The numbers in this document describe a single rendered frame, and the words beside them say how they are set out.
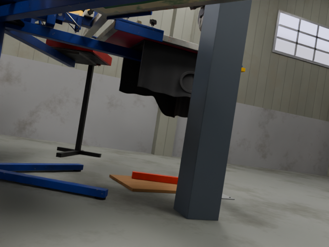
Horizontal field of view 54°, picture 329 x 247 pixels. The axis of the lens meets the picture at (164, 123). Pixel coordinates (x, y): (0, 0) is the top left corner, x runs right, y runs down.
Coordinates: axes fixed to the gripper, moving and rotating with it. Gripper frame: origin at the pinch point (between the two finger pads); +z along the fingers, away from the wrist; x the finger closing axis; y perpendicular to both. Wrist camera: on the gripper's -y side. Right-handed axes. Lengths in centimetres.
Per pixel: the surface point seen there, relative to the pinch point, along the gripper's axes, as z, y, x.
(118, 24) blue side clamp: 12, -54, -3
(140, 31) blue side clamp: 13.0, -40.6, -3.4
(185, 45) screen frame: 13.6, -9.8, -2.2
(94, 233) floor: 109, -65, -67
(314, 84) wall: -64, 418, 286
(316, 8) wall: -211, 397, 288
